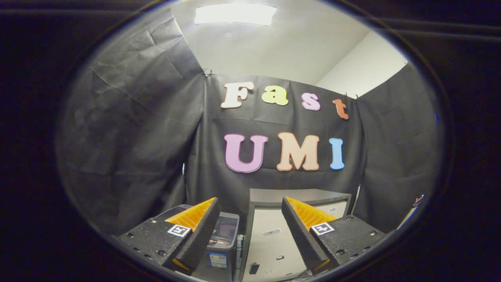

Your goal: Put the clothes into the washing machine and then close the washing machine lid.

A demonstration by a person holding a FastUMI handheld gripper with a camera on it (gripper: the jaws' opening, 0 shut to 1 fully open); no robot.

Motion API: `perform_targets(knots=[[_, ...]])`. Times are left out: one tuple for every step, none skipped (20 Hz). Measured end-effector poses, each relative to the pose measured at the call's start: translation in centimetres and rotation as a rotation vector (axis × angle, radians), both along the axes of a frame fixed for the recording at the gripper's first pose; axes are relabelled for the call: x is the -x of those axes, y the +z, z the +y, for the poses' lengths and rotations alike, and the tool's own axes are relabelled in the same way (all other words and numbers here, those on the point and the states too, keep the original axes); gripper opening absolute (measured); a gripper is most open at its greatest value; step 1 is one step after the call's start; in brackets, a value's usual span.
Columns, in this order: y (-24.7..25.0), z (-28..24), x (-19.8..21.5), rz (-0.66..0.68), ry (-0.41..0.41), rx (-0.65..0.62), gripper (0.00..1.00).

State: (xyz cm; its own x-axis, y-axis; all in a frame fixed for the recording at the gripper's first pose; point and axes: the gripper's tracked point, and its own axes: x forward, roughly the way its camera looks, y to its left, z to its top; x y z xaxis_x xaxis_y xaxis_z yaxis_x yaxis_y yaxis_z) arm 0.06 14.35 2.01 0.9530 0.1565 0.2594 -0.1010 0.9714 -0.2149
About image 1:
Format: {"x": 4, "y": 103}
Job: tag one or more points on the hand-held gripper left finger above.
{"x": 199, "y": 243}

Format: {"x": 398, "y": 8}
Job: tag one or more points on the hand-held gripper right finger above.
{"x": 299, "y": 239}

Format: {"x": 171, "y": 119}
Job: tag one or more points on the dark grey washing machine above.
{"x": 231, "y": 260}

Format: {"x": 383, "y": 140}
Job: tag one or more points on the white cabinet with dark top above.
{"x": 270, "y": 243}

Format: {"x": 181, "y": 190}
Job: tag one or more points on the beige curved object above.
{"x": 407, "y": 219}

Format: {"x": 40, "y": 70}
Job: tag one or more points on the black backdrop cloth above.
{"x": 137, "y": 137}

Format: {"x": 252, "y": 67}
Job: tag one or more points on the black and pink object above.
{"x": 419, "y": 200}

